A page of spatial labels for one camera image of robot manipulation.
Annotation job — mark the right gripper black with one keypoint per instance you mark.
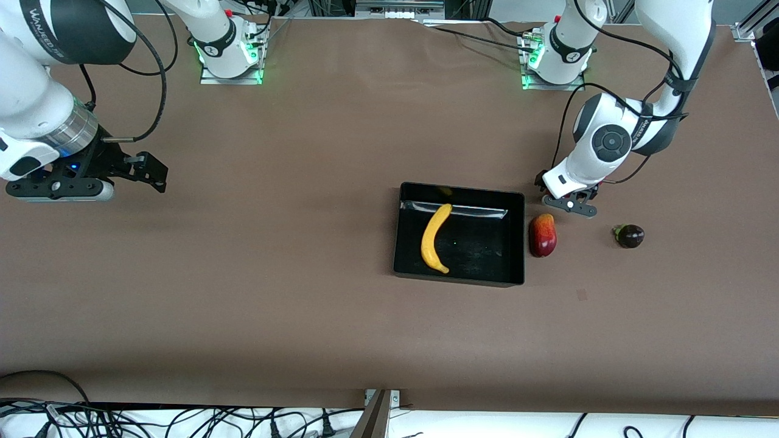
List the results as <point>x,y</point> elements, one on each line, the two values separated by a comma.
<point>104,159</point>

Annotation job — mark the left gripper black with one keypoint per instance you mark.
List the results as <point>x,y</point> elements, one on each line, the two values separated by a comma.
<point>538,179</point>

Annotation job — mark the black rectangular plastic tray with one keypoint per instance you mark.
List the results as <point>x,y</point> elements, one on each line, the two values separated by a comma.
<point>481,255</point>

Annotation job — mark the yellow banana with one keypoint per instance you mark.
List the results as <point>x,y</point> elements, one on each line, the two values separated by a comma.
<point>431,240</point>

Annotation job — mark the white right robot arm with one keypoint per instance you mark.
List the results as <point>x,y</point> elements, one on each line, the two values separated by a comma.
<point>30,97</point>

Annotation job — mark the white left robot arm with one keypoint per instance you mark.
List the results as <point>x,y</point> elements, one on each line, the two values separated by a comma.
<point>608,141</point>

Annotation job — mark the red yellow mango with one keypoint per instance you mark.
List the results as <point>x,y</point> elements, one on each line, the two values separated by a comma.
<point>543,237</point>

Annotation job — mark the dark purple mangosteen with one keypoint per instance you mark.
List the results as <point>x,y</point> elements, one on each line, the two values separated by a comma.
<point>632,236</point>

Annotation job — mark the white power strip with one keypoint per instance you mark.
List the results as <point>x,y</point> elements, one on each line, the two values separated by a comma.
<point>395,12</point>

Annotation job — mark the brown table cover sheet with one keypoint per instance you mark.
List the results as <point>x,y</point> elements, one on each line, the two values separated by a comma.
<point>304,334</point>

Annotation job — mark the aluminium table corner profile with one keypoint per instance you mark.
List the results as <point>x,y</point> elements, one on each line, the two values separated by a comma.
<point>751,31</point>

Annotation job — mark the dark metal pole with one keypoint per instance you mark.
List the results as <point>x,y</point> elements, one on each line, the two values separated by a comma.
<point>372,423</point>

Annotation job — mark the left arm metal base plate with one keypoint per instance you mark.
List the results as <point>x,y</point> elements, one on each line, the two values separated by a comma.
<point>554,87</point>

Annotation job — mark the small metal bracket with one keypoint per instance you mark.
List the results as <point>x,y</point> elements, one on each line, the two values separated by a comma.
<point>394,398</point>

